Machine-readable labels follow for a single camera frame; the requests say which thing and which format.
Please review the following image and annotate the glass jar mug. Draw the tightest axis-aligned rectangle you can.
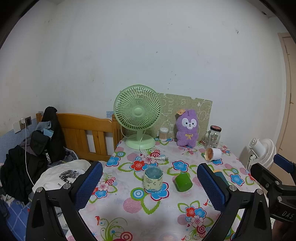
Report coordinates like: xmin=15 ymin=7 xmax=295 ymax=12
xmin=203 ymin=125 xmax=222 ymax=149

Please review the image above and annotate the teal container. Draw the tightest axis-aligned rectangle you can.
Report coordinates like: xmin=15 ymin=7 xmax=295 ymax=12
xmin=213 ymin=170 xmax=230 ymax=186

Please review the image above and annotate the beige door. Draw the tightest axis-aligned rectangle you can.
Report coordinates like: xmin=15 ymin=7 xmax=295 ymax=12
xmin=276 ymin=32 xmax=296 ymax=163

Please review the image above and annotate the floral tablecloth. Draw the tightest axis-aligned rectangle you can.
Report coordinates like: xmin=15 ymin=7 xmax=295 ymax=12
xmin=66 ymin=137 xmax=262 ymax=241

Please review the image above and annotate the blue checked bedsheet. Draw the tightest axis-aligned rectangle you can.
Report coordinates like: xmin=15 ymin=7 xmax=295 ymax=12
xmin=0 ymin=197 xmax=33 ymax=241

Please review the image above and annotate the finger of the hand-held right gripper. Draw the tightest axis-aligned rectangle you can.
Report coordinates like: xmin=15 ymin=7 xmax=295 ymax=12
xmin=273 ymin=153 xmax=296 ymax=175
xmin=250 ymin=163 xmax=290 ymax=194

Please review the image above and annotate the purple plush toy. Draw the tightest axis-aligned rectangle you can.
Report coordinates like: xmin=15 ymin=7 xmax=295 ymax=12
xmin=175 ymin=109 xmax=200 ymax=147

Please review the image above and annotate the black bag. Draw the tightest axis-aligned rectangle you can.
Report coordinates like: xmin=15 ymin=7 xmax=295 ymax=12
xmin=31 ymin=107 xmax=66 ymax=164

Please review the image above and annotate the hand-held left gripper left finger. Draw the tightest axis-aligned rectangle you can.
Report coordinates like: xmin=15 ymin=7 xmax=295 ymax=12
xmin=26 ymin=161 xmax=104 ymax=241

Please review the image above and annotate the floral sleeve cup blue lid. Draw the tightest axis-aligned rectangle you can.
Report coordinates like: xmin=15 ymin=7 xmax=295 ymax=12
xmin=143 ymin=166 xmax=164 ymax=192

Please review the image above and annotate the green cup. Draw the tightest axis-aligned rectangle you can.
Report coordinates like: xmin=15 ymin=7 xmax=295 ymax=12
xmin=172 ymin=173 xmax=193 ymax=192

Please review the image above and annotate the green desk fan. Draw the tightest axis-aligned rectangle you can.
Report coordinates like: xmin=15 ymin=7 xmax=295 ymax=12
xmin=113 ymin=85 xmax=162 ymax=150

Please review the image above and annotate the blue denim cloth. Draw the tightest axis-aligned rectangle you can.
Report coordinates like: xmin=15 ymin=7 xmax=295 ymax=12
xmin=36 ymin=121 xmax=55 ymax=138

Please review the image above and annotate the white charging cable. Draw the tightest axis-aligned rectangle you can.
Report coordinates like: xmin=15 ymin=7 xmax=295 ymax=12
xmin=23 ymin=123 xmax=36 ymax=186

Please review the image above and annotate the wooden bed headboard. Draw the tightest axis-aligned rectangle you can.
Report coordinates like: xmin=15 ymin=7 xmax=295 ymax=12
xmin=36 ymin=112 xmax=124 ymax=163

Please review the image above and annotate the patterned beige board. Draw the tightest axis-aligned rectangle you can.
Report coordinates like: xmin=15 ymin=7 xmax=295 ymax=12
xmin=157 ymin=93 xmax=213 ymax=142

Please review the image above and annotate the white fan power cable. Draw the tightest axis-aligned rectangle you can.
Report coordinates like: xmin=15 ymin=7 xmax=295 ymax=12
xmin=120 ymin=125 xmax=168 ymax=161

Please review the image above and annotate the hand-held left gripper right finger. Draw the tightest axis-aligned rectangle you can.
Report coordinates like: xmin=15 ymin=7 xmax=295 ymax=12
xmin=196 ymin=163 xmax=273 ymax=241

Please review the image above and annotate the white standing fan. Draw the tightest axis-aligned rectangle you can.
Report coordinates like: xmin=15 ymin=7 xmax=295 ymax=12
xmin=247 ymin=138 xmax=277 ymax=172

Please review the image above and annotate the white cup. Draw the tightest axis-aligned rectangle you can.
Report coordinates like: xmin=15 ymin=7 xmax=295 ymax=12
xmin=204 ymin=147 xmax=222 ymax=162

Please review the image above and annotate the pile of dark clothes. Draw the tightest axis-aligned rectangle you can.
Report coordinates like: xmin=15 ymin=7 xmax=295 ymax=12
xmin=0 ymin=144 xmax=48 ymax=204

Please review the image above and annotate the white printed shirt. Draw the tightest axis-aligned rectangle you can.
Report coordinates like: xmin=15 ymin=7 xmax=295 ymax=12
xmin=32 ymin=160 xmax=97 ymax=196

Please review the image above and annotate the wall socket with charger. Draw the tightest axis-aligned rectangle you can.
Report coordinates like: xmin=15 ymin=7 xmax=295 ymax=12
xmin=20 ymin=116 xmax=32 ymax=130

